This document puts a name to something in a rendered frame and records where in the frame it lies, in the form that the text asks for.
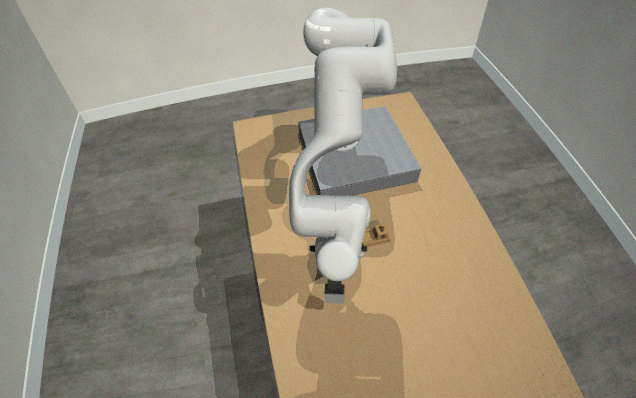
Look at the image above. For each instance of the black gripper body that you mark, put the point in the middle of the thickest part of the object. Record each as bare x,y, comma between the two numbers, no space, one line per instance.
318,243

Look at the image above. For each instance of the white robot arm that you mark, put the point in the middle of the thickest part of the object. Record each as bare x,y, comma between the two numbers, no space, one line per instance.
342,75

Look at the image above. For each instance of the tan numbered cube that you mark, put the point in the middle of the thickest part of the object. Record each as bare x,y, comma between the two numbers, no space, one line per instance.
381,231

